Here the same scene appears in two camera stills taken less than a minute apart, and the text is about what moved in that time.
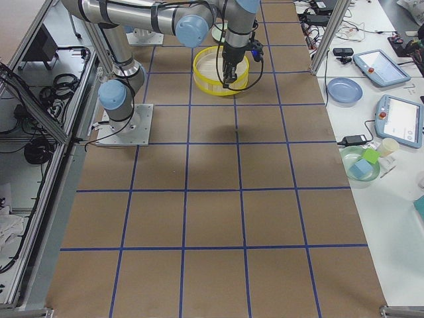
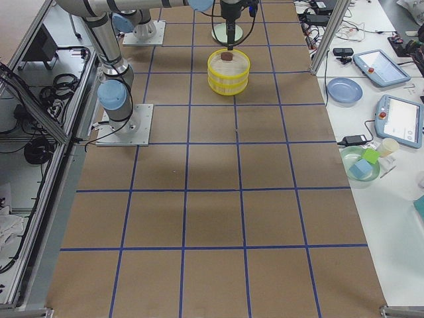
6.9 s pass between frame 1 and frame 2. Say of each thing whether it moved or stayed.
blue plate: stayed
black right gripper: moved
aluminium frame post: stayed
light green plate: stayed
